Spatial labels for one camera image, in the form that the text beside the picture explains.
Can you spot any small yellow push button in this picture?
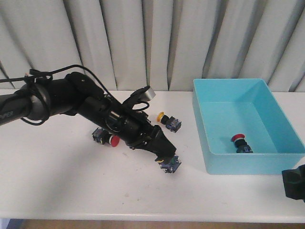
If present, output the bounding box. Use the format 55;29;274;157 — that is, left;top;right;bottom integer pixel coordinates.
156;112;182;133

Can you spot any grey pleated curtain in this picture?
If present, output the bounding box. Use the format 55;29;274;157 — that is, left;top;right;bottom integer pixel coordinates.
0;0;305;92

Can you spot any yellow mushroom push button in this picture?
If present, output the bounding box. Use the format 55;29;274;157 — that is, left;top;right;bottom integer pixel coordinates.
155;156;181;174

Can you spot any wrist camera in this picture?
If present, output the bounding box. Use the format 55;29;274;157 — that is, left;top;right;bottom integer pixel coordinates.
123;86;156;108

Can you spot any light blue plastic box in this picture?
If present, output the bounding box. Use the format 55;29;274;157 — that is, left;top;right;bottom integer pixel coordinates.
193;79;305;175

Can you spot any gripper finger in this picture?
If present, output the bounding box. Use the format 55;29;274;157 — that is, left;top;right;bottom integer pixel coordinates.
282;165;305;202

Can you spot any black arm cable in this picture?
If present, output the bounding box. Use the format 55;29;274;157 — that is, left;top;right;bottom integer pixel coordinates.
0;64;148;134

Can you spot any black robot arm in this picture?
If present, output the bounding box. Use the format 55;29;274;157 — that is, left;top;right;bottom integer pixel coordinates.
0;72;176;160

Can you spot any red mushroom push button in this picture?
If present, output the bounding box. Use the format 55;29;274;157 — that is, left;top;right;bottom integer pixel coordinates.
92;127;120;147

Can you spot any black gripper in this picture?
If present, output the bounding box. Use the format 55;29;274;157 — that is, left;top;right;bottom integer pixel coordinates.
78;96;176;158

